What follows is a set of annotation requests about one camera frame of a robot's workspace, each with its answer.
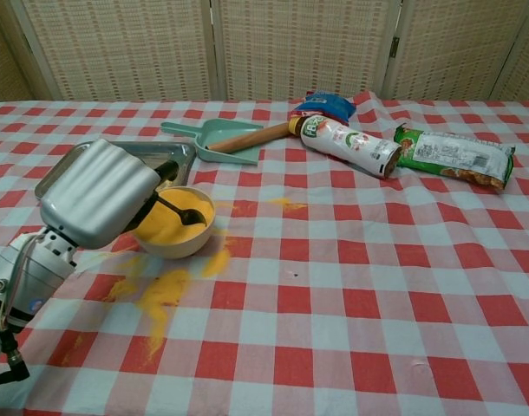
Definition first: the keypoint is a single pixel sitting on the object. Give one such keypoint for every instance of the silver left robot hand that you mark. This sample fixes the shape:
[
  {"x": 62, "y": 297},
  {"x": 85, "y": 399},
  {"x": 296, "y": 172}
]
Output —
[{"x": 95, "y": 195}]

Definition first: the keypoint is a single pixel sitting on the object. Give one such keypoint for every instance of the dark metal spoon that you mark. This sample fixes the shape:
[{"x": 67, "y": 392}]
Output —
[{"x": 191, "y": 216}]

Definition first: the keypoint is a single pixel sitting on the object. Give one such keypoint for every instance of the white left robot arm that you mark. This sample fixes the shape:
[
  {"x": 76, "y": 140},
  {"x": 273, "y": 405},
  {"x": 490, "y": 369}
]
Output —
[{"x": 26, "y": 277}]

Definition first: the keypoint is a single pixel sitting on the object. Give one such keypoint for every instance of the yellow bowl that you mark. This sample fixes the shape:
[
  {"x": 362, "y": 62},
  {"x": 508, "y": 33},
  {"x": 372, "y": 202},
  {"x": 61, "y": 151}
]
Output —
[{"x": 182, "y": 234}]

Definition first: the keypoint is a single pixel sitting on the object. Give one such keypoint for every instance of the yellow powder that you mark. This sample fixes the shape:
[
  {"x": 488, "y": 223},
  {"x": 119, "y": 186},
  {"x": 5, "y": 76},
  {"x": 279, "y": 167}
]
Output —
[{"x": 165, "y": 290}]

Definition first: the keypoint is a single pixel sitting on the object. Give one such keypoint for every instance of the small yellow food crumb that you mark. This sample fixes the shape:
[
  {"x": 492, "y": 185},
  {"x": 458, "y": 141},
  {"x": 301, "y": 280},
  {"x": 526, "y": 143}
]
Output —
[{"x": 288, "y": 203}]

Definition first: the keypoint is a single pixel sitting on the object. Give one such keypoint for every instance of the rectangular metal tray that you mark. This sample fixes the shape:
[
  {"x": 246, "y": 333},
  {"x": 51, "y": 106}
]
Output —
[{"x": 178, "y": 151}]

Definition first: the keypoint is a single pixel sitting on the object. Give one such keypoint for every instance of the mint green dustpan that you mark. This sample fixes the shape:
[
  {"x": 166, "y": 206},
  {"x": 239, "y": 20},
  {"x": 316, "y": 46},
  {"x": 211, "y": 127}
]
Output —
[{"x": 221, "y": 134}]

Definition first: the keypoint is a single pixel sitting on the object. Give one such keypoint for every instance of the wooden rolling pin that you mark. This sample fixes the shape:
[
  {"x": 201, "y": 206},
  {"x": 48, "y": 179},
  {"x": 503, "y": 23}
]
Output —
[{"x": 247, "y": 139}]

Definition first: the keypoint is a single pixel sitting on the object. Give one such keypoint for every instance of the woven folding screen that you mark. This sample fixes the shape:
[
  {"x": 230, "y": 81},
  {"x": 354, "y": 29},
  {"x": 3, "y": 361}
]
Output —
[{"x": 269, "y": 47}]

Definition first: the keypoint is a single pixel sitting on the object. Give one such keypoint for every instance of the blue snack bag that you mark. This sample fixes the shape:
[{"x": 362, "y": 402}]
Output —
[{"x": 329, "y": 104}]

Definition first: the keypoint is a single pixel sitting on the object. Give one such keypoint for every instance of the white drink bottle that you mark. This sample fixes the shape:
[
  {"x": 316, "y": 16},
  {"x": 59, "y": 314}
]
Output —
[{"x": 347, "y": 143}]

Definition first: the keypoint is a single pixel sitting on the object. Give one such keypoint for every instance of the red white checkered tablecloth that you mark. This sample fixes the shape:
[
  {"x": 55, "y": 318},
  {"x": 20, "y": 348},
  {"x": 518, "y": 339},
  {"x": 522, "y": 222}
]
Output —
[{"x": 355, "y": 281}]

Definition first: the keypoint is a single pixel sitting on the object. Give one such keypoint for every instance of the green snack packet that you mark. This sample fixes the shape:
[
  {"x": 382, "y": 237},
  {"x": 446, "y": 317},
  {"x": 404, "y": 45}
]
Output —
[{"x": 455, "y": 156}]

